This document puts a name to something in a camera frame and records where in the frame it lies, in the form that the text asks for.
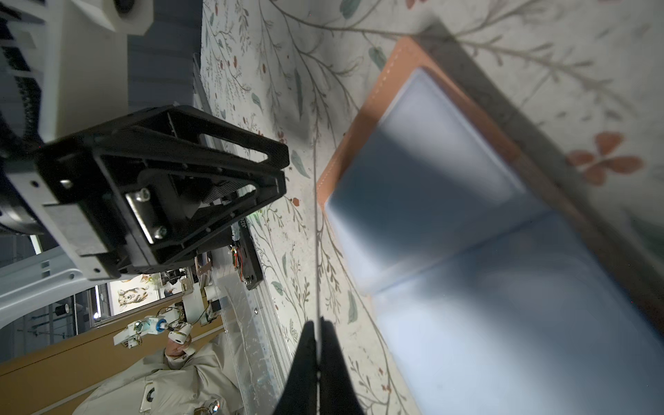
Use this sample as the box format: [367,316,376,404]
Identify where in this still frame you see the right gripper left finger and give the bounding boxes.
[273,321,317,415]

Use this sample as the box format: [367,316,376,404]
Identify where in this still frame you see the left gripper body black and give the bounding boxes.
[4,139,156,279]

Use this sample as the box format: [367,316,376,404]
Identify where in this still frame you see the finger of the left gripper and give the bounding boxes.
[77,105,290,169]
[103,165,286,273]

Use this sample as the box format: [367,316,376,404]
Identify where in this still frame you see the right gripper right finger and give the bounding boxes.
[319,318,364,415]

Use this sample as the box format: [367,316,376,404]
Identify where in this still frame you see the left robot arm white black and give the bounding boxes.
[1,105,290,324]

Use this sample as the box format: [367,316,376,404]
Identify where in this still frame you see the person in beige coat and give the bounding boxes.
[74,332,244,414]

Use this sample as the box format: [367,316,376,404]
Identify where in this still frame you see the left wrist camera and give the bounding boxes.
[3,0,154,143]

